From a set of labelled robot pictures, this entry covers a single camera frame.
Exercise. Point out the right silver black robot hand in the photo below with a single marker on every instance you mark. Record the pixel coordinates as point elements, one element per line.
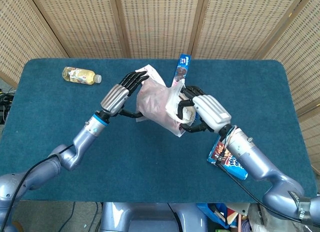
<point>212,111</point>

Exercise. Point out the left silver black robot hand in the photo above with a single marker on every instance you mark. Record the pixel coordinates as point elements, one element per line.
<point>115,98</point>

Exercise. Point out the white translucent zip bag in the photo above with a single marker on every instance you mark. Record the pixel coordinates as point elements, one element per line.
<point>172,101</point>

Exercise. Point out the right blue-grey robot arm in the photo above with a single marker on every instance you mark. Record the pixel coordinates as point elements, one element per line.
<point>255,159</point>

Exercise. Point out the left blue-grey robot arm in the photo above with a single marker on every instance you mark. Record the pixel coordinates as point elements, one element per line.
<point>82,141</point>

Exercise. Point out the yellow drink plastic bottle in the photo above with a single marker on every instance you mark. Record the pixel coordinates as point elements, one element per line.
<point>80,76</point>

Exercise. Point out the blue sandwich cookie box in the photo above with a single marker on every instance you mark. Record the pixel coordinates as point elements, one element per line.
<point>183,66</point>

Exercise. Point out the blue chocolate chip cookie box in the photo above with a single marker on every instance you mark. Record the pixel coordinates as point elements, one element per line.
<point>235,167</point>

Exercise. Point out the blue carpeted table top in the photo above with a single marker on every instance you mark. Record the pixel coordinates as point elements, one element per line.
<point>150,167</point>

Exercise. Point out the woven wicker folding screen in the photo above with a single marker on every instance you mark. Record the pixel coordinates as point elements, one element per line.
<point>160,24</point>

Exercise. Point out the blue-grey robot torso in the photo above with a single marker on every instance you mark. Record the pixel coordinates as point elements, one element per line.
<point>150,219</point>

